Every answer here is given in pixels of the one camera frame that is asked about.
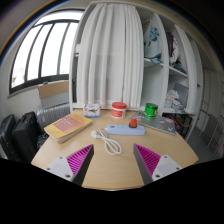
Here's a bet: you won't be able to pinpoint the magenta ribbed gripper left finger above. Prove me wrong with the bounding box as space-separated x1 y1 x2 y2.
45 144 94 186

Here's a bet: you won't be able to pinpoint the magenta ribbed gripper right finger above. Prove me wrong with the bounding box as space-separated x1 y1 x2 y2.
133 144 182 185

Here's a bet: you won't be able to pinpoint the red charger plug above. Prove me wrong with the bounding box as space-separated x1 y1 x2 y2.
129 118 137 128

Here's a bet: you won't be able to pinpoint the yellow red book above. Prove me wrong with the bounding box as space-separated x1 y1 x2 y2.
44 112 92 143

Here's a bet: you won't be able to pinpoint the grey laptop with stickers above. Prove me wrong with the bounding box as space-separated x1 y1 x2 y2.
133 111 175 135

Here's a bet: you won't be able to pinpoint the blue power strip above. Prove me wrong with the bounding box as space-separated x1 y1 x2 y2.
107 125 145 135

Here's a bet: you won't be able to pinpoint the black suitcase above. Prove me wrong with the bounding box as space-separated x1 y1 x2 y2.
0 114 16 160
12 112 40 163

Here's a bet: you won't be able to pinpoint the green metal can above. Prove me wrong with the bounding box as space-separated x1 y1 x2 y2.
145 103 158 119

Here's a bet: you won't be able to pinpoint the small white green box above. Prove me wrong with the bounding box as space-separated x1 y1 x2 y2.
83 104 100 118

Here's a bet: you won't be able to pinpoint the white radiator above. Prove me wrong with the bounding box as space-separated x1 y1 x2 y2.
36 104 70 130

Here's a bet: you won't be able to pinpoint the white jar red lid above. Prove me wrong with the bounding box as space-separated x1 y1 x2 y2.
111 102 127 119

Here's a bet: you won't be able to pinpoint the white drying rack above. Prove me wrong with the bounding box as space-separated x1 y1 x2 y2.
196 101 224 156

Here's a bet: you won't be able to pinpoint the cardboard panel on sill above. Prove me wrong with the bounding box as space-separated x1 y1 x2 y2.
38 80 69 109

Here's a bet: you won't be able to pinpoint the white shelving unit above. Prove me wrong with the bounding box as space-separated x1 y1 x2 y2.
69 0 201 115

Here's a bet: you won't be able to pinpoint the white curtain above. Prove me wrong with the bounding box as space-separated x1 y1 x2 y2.
76 3 144 108

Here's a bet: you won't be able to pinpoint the black framed window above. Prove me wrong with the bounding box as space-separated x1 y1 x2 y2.
9 9 83 94

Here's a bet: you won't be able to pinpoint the clothes on shelves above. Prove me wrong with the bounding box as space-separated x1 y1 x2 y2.
141 17 188 114

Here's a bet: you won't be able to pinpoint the white power cable with plug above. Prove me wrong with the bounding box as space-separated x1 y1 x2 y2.
90 129 123 156

